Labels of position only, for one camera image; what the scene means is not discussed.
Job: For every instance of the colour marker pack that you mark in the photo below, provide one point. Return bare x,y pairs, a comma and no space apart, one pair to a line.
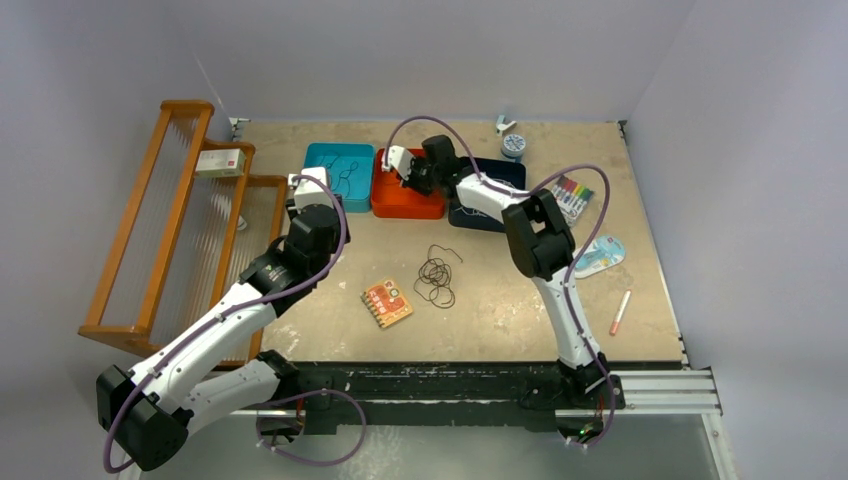
571,197

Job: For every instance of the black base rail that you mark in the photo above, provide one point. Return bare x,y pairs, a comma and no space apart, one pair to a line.
528,395

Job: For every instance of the blue packaged tool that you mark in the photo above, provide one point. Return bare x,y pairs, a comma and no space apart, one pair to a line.
603,253

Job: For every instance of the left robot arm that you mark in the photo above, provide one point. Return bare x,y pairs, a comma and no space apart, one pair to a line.
151,409

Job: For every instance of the wooden rack shelf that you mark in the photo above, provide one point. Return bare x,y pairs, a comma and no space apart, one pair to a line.
183,239

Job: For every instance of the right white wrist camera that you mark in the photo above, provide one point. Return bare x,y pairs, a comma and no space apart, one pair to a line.
399,160

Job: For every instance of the blue white tape roll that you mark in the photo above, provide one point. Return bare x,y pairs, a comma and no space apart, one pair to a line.
513,147

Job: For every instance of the white red small box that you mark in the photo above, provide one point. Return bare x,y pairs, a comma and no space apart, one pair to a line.
220,163

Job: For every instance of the pink white pen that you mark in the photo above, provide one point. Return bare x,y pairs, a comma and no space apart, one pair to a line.
620,312

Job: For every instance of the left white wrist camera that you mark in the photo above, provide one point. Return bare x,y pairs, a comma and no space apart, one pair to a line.
308,188

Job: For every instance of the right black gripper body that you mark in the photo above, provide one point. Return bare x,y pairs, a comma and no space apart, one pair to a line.
423,177

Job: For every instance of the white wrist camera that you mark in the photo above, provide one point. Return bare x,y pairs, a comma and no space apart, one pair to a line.
399,160
308,188

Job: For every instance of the aluminium frame rail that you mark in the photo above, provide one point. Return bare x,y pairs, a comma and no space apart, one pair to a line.
652,392

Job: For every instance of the teal plastic bin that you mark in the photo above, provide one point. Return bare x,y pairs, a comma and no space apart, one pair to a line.
350,169

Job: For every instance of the orange plastic bin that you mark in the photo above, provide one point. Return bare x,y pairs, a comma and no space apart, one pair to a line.
389,199

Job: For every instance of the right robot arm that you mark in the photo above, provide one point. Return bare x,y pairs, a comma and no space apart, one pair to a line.
541,246

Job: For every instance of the dark blue plastic bin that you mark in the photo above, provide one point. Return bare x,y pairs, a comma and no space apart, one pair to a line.
509,174

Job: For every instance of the small grey clip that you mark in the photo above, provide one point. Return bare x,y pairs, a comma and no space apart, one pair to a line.
504,125

